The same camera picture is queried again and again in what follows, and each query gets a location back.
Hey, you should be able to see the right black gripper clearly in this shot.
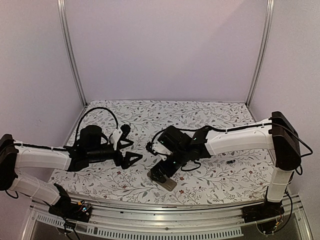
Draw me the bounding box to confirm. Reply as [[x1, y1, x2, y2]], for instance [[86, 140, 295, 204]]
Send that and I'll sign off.
[[150, 147, 189, 184]]

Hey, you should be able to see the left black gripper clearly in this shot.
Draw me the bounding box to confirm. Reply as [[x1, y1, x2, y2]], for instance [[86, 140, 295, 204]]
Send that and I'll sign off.
[[87, 139, 143, 169]]

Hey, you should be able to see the white grey remote control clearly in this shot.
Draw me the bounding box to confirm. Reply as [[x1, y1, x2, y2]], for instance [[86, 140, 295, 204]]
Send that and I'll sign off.
[[147, 171, 177, 192]]

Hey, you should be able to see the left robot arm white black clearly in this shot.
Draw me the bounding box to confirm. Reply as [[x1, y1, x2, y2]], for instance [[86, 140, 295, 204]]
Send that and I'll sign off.
[[0, 124, 143, 217]]

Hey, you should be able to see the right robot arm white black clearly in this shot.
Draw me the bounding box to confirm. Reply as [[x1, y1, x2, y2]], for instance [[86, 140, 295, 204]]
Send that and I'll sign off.
[[146, 111, 302, 218]]

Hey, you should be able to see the black battery far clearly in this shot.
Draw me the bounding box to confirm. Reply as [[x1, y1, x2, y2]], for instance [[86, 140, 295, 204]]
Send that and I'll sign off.
[[226, 159, 236, 164]]

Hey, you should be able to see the floral patterned table mat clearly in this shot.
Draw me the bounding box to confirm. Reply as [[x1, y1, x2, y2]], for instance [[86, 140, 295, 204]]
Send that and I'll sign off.
[[49, 100, 274, 205]]

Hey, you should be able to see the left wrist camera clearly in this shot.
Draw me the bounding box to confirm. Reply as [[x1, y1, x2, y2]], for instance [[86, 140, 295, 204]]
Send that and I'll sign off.
[[120, 124, 131, 139]]

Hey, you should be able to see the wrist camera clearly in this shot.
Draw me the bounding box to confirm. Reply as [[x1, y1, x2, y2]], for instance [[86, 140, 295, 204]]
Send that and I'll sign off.
[[145, 141, 158, 156], [120, 124, 131, 139]]

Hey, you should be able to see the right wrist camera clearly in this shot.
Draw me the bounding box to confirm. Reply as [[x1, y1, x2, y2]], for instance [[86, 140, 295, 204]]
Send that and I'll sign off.
[[145, 141, 158, 156]]

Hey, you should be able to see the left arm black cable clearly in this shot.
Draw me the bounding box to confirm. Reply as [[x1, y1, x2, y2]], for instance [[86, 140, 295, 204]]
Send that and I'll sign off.
[[13, 106, 120, 152]]

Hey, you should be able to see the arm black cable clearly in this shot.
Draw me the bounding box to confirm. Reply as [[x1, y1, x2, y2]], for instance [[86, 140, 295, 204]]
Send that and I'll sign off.
[[13, 106, 120, 152], [149, 122, 314, 176]]

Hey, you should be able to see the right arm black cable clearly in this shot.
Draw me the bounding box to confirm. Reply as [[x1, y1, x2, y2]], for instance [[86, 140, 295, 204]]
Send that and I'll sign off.
[[149, 122, 314, 176]]

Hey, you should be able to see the aluminium front rail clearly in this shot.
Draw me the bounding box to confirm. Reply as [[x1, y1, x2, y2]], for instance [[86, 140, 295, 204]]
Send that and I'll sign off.
[[21, 194, 315, 240]]

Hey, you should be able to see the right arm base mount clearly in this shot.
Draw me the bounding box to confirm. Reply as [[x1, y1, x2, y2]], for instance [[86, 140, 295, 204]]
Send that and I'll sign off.
[[241, 199, 285, 223]]

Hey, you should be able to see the left aluminium frame post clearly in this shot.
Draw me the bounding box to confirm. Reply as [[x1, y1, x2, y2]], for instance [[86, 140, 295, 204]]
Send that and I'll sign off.
[[57, 0, 88, 107]]

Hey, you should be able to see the aluminium frame post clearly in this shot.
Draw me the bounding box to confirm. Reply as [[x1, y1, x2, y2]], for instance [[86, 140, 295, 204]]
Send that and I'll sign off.
[[57, 0, 88, 107], [245, 0, 275, 108]]

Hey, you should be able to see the right aluminium frame post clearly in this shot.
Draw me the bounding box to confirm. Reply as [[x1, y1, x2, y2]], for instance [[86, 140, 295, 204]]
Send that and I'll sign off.
[[245, 0, 275, 108]]

